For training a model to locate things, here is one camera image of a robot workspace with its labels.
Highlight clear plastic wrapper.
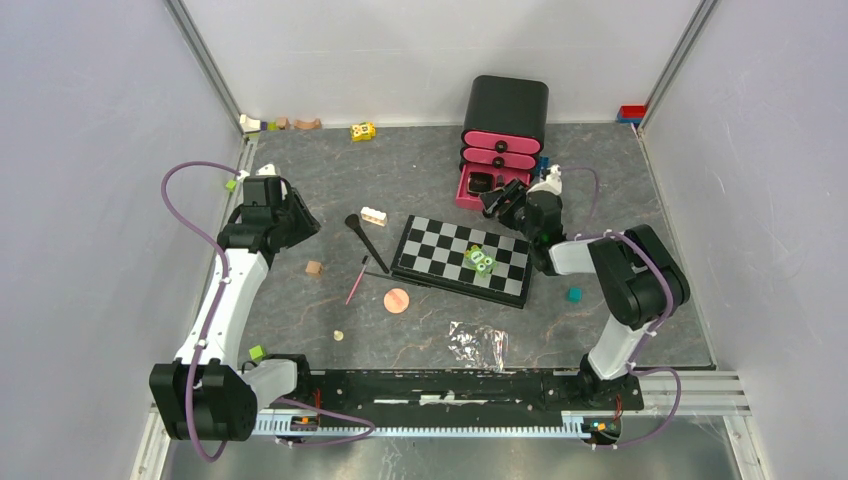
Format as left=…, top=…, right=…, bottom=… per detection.
left=448, top=321, right=509, bottom=372

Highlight brown wooden cube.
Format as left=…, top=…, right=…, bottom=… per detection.
left=305, top=260, right=324, bottom=278

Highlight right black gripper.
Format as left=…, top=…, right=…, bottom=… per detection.
left=479, top=177, right=537, bottom=245

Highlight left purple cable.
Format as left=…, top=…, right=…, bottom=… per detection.
left=161, top=161, right=377, bottom=464

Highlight round pink powder puff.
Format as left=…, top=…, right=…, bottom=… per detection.
left=383, top=288, right=410, bottom=314

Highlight small green block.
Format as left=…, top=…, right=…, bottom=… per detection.
left=249, top=345, right=267, bottom=363

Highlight black drawer cabinet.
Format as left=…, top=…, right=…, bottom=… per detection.
left=460, top=75, right=549, bottom=165

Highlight red blue blocks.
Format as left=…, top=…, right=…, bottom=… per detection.
left=616, top=105, right=647, bottom=125

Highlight black makeup brush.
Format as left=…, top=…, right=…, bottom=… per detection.
left=344, top=214, right=390, bottom=274

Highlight pink lip gloss wand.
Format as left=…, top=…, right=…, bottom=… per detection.
left=344, top=255, right=370, bottom=305

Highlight white toy block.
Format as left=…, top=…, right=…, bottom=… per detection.
left=238, top=113, right=263, bottom=134

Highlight white lego brick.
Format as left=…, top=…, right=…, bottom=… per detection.
left=360, top=207, right=388, bottom=227

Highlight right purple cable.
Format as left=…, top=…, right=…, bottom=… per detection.
left=559, top=165, right=684, bottom=449

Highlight purple cable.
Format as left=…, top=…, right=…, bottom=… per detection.
left=161, top=161, right=377, bottom=464
left=559, top=165, right=684, bottom=449

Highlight black white chessboard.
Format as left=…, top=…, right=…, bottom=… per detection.
left=390, top=215, right=533, bottom=309

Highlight yellow toy block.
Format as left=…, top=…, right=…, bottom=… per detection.
left=349, top=122, right=377, bottom=142

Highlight green owl toy block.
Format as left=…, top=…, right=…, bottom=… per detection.
left=464, top=244, right=497, bottom=277

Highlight blue block behind cabinet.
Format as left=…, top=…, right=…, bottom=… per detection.
left=537, top=156, right=550, bottom=175

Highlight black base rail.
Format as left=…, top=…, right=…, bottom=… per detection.
left=288, top=368, right=644, bottom=429

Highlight wooden arch block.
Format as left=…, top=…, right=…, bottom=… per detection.
left=292, top=118, right=323, bottom=130

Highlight teal cube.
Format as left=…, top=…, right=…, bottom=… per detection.
left=567, top=287, right=583, bottom=303

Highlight black square compact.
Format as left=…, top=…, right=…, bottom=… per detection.
left=466, top=172, right=494, bottom=197

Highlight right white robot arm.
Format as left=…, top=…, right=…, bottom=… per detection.
left=480, top=164, right=691, bottom=408

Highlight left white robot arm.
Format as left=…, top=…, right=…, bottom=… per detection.
left=149, top=164, right=320, bottom=444

